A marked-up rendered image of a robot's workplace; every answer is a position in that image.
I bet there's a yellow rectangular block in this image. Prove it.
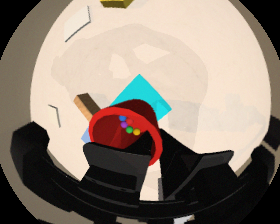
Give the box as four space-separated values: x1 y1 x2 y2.
99 0 133 8

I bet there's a red cup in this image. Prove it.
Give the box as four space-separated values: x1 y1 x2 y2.
88 99 163 167

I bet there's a wooden bar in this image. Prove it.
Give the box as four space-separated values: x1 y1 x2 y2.
73 93 101 121

